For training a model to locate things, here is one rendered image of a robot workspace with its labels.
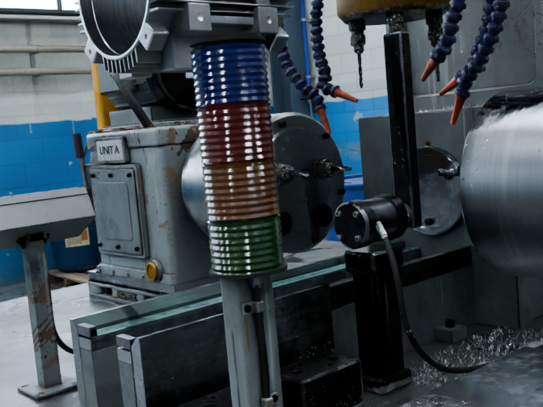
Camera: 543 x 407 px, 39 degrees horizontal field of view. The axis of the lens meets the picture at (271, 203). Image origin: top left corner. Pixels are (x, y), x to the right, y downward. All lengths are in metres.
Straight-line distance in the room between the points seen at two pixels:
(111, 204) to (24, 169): 5.31
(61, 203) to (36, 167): 5.83
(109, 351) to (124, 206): 0.64
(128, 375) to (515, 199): 0.49
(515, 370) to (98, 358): 0.48
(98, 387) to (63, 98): 6.22
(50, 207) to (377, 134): 0.57
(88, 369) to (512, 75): 0.82
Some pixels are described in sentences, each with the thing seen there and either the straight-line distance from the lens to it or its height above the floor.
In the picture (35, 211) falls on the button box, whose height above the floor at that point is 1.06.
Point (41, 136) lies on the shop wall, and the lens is 6.98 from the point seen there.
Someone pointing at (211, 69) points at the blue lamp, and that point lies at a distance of 0.60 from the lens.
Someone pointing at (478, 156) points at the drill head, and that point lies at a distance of 0.98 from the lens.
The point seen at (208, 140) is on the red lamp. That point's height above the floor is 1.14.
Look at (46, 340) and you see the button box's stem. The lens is 1.15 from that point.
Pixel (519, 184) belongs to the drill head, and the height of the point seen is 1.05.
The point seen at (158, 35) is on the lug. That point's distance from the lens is 0.86.
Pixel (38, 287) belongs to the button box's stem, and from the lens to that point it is 1.13.
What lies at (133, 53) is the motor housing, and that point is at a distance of 0.90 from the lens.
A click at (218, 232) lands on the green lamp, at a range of 0.61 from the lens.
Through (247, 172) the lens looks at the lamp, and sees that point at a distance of 0.59.
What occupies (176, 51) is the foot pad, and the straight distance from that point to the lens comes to 0.89.
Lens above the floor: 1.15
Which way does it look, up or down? 6 degrees down
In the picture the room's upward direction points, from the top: 5 degrees counter-clockwise
